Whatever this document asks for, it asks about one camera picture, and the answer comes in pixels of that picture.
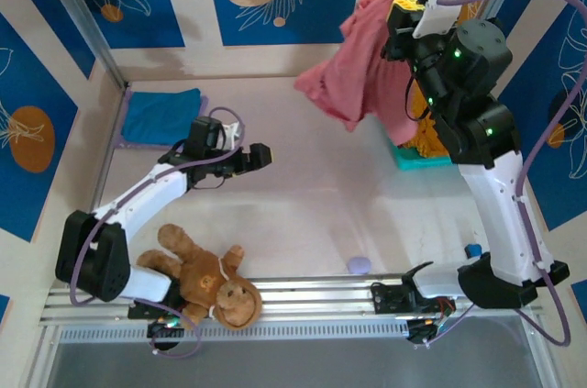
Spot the pink t-shirt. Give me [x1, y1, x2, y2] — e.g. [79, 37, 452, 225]
[293, 0, 421, 144]

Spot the blue folded t-shirt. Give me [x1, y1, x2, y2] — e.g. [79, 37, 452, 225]
[119, 87, 205, 146]

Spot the mustard orange t-shirt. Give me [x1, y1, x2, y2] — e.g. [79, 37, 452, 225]
[397, 80, 449, 160]

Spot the brown plush monkey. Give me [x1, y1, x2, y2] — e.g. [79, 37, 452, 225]
[136, 222, 263, 330]

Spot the teal plastic basket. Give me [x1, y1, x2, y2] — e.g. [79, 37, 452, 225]
[387, 134, 454, 173]

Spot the small lavender oval object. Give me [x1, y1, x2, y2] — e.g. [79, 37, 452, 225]
[347, 255, 372, 275]

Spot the black controller board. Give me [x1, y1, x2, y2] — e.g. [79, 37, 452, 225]
[405, 316, 455, 347]
[146, 319, 184, 347]

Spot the grey metal panel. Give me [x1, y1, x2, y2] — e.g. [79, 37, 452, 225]
[43, 316, 551, 388]

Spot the aluminium side rail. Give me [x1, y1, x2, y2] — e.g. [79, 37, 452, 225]
[89, 84, 130, 219]

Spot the aluminium front rail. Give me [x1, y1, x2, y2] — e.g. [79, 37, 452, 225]
[39, 273, 545, 329]

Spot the white slotted cable duct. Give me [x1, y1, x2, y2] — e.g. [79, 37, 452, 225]
[59, 319, 412, 344]

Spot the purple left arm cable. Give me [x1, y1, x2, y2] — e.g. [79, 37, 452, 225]
[67, 105, 247, 358]

